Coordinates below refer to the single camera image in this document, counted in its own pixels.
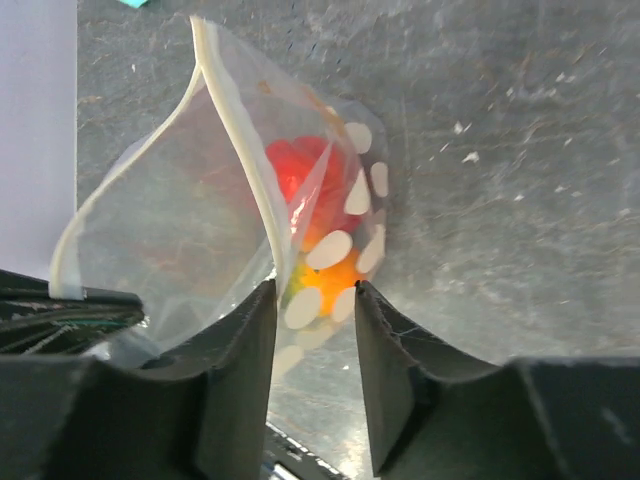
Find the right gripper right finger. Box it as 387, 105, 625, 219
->
355, 281, 639, 479

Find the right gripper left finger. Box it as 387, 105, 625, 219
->
1, 280, 277, 479

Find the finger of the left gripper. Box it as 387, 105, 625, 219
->
1, 270, 144, 355

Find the green orange mango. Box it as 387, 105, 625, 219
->
282, 230, 366, 329

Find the clear dotted zip bag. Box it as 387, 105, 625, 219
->
49, 16, 389, 373

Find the red apple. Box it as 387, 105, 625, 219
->
264, 135, 361, 236

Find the teal crumpled cloth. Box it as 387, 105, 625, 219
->
119, 0, 149, 8

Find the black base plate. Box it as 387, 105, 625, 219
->
259, 423, 348, 480

